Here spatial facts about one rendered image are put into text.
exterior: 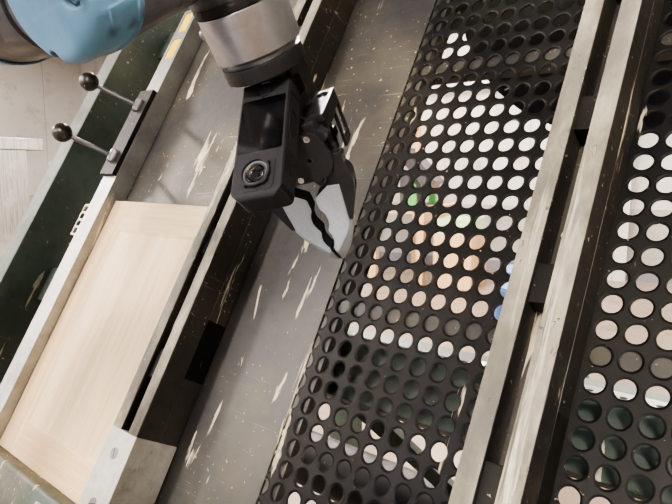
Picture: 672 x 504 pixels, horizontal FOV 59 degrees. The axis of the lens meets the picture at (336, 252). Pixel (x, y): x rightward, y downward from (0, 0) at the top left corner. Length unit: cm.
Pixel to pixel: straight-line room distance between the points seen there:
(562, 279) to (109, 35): 41
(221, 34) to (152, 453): 56
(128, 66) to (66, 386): 80
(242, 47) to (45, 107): 1317
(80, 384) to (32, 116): 1248
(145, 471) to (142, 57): 104
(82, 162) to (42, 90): 1217
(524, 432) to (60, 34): 45
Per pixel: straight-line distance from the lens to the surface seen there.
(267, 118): 49
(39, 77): 1366
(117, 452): 86
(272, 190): 45
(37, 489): 104
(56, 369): 117
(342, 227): 56
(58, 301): 122
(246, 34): 49
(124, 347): 102
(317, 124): 52
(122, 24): 41
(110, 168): 127
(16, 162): 811
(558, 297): 56
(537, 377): 54
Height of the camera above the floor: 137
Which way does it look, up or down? 8 degrees down
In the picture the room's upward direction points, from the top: straight up
